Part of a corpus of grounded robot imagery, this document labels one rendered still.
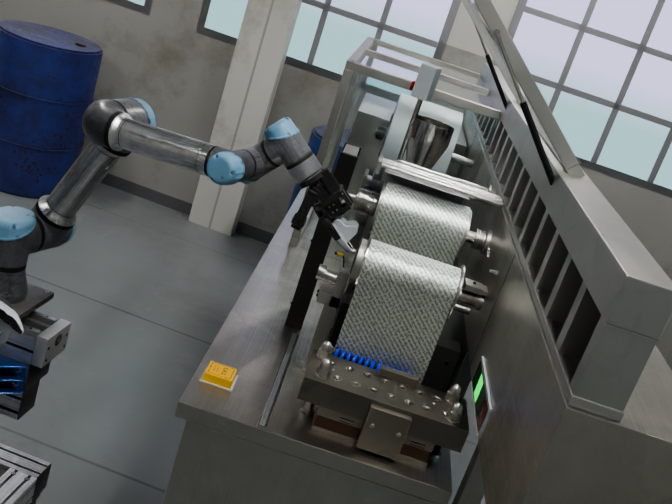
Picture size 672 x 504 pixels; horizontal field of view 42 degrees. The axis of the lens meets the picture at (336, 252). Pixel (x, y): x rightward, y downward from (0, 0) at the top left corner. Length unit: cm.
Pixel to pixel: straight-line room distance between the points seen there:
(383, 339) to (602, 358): 96
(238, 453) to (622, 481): 98
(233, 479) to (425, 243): 79
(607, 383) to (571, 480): 16
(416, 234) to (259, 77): 336
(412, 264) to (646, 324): 94
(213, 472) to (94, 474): 123
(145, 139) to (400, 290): 71
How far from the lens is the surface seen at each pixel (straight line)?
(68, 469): 331
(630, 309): 131
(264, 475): 211
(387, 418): 204
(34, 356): 249
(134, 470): 337
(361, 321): 218
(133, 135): 216
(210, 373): 215
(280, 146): 210
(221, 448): 209
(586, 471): 140
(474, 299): 221
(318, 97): 563
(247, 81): 561
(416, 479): 208
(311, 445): 205
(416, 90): 262
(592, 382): 134
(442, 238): 235
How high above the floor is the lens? 195
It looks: 18 degrees down
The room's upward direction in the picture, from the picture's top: 19 degrees clockwise
